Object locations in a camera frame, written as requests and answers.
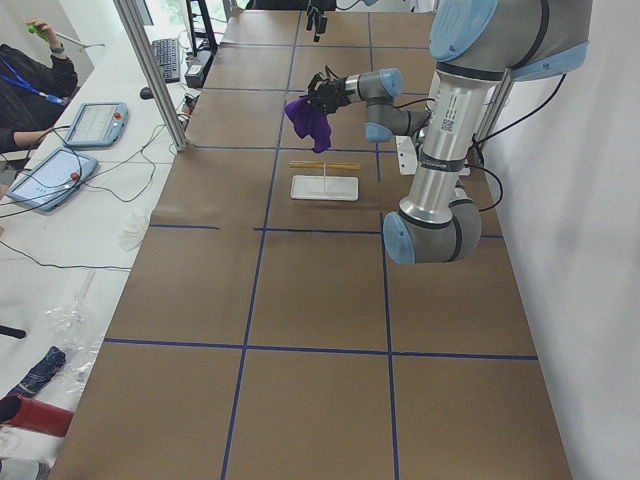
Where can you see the aluminium frame post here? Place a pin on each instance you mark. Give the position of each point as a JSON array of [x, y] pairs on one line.
[[134, 27]]

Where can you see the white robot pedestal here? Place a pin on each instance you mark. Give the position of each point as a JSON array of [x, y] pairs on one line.
[[408, 146]]

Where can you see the black power box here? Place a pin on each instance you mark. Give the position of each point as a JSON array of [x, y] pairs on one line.
[[198, 68]]

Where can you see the near blue teach pendant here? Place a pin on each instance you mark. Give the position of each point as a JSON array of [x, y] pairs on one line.
[[51, 183]]

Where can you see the black keyboard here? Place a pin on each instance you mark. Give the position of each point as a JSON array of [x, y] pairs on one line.
[[166, 53]]

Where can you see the crumpled clear plastic wrap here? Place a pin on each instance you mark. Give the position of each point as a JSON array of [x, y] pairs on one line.
[[75, 334]]

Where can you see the blue teach pendant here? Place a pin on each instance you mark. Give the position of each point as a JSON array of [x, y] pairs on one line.
[[51, 183], [97, 125]]

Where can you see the dark blue folded umbrella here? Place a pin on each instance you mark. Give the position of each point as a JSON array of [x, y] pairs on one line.
[[40, 374]]

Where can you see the black computer mouse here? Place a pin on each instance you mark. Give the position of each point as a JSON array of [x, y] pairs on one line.
[[146, 93]]

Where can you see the purple towel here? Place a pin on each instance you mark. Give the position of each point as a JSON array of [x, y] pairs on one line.
[[310, 121]]

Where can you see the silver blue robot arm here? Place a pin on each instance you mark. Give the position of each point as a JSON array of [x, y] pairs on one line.
[[474, 44]]

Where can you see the seated person in black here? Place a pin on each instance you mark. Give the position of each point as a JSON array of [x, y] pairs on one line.
[[33, 95]]

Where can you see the far blue teach pendant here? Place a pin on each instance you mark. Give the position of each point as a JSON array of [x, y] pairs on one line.
[[97, 125]]

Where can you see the red cylinder bottle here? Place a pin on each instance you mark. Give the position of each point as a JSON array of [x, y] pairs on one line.
[[36, 416]]

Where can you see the white rack with wooden bars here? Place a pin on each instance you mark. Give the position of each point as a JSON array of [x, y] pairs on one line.
[[324, 186]]

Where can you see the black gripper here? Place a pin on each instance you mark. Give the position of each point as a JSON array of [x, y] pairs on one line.
[[336, 88], [315, 15]]

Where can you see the white crumpled tissue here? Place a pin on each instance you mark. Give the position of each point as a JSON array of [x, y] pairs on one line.
[[134, 230]]

